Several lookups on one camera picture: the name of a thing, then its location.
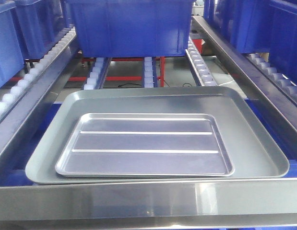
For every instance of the large grey tray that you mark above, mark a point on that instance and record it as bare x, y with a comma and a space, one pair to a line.
252, 150

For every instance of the blue crate on shelf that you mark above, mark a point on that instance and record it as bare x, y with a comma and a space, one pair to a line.
132, 28

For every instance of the red steel floor frame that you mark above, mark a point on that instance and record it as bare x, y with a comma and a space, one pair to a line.
120, 69

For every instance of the small silver ribbed tray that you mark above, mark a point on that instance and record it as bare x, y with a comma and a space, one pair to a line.
138, 145

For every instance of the shelf far right rollers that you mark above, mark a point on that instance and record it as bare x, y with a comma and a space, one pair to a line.
279, 79

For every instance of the shelf left roller rail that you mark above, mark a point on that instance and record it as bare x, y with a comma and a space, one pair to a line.
16, 92

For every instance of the shelf left steel guide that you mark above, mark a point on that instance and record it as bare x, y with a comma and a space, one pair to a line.
22, 121

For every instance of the right blue crate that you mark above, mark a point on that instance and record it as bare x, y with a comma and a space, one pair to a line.
257, 26

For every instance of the shelf inner left rollers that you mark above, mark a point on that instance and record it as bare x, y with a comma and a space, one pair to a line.
98, 73

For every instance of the shelf centre roller rail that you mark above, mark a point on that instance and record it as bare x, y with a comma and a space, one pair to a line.
149, 76

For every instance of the shelf rollers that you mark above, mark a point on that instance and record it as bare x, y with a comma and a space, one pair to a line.
279, 79
98, 73

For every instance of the shelf right steel guide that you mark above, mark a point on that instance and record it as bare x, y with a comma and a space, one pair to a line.
276, 108

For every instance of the shelf roller rail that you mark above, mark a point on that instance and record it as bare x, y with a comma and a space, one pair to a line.
198, 67
16, 92
149, 76

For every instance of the shelf right roller rail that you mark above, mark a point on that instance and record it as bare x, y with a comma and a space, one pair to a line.
198, 67

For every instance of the steel rack front bar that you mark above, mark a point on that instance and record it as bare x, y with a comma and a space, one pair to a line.
150, 205

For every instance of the left blue crate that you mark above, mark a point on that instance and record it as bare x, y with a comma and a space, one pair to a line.
28, 30

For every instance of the shelf steel guide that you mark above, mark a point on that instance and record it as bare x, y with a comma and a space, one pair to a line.
22, 121
276, 108

